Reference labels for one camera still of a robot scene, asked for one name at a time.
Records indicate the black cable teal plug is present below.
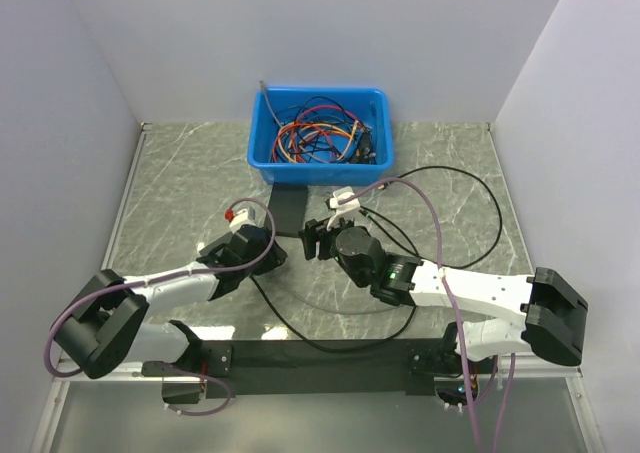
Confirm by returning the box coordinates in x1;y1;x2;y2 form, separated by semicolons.
357;205;421;259

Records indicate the black cable with plug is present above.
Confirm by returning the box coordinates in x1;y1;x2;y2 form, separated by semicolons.
249;166;504;354

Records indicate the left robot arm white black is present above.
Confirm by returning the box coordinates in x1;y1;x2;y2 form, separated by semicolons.
44;225;287;379

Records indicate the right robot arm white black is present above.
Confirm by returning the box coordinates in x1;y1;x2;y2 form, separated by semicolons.
299;220;588;372

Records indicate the black flat box far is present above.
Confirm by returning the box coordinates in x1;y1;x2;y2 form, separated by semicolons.
268;183;309;238

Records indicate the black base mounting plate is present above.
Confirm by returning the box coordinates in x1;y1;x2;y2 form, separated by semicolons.
139;339;494;404

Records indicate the blue plastic bin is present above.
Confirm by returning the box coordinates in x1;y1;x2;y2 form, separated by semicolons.
247;86;394;186

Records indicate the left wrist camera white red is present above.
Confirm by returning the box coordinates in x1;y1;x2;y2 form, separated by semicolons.
224;206;256;233

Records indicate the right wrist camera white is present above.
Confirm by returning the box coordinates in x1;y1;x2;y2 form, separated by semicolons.
326;186;361;230

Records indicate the tangled coloured cables bundle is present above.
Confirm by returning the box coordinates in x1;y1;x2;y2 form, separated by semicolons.
269;96;379;167

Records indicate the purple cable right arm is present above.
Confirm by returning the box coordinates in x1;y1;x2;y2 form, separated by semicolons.
327;176;519;453

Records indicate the grey cable in bin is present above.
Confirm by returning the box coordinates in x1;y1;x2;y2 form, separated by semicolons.
257;81;284;129

